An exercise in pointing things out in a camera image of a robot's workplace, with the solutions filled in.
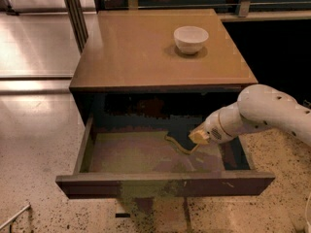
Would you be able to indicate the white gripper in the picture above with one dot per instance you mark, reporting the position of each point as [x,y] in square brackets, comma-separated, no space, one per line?
[213,127]

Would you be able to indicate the dark blue yellow sponge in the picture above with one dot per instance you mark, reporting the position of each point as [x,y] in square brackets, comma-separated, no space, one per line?
[181,143]

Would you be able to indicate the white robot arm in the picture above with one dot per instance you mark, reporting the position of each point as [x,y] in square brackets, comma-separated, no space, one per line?
[258,108]

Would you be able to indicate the open brown top drawer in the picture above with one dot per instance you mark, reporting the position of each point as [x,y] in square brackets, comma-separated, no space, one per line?
[128,155]

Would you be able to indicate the brown cabinet with counter top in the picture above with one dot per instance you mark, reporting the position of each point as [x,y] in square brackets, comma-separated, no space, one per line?
[135,51]

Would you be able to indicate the white ceramic bowl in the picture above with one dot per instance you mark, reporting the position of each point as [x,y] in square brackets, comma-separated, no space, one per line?
[190,39]

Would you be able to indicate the metal bar bottom left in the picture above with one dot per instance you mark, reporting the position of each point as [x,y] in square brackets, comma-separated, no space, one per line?
[11,219]

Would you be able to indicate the metal door frame post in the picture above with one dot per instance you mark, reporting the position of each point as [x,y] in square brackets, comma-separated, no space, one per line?
[76,16]

